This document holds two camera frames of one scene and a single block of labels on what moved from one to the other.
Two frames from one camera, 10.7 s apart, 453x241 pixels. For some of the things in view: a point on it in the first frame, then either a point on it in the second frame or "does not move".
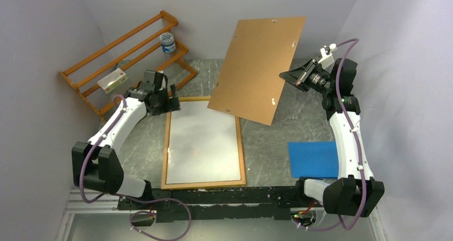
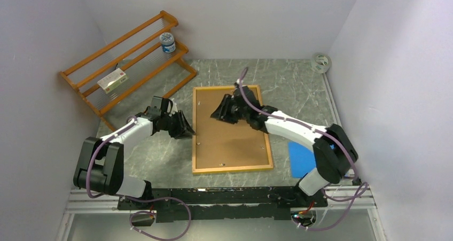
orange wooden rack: x=155 y=44 does not move
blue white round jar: x=168 y=42 does not move
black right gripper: x=297 y=76 -> x=222 y=113
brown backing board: x=249 y=84 -> x=222 y=144
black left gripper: x=172 y=104 -> x=182 y=124
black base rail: x=273 y=203 does not move
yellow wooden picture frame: x=228 y=183 -> x=211 y=170
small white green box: x=113 y=80 does not move
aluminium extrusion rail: x=85 y=202 does not move
